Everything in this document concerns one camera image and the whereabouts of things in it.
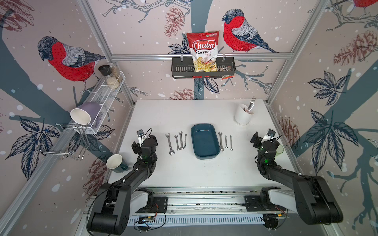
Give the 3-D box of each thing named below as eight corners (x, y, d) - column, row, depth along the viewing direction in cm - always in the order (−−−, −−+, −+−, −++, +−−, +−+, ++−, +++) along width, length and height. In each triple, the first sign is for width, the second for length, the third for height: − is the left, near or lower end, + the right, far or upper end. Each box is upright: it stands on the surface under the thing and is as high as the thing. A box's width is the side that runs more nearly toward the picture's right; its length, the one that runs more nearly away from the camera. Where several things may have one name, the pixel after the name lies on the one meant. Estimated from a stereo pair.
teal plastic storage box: (191, 159, 91) (190, 155, 87) (191, 127, 107) (191, 123, 102) (219, 159, 91) (220, 155, 87) (215, 127, 107) (216, 123, 102)
